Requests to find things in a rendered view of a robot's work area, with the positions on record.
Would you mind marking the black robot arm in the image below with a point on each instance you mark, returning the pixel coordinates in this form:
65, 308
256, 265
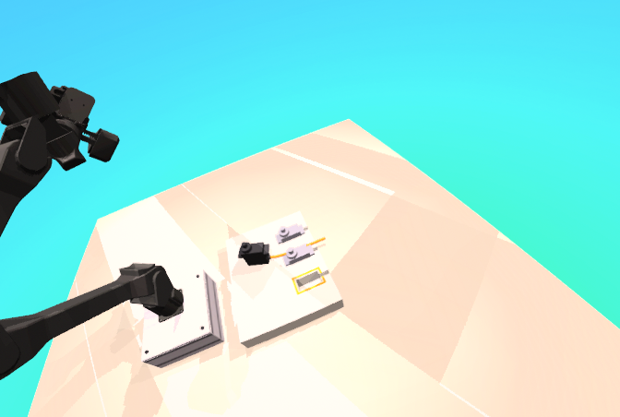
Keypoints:
27, 150

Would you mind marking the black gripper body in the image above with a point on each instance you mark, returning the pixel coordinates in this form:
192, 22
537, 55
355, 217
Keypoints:
103, 147

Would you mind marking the grey micro servo with orange cable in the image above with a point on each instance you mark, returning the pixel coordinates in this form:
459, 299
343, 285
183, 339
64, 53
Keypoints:
258, 253

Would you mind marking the white flat rectangular deck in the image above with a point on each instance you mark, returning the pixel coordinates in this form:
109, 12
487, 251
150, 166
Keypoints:
287, 293

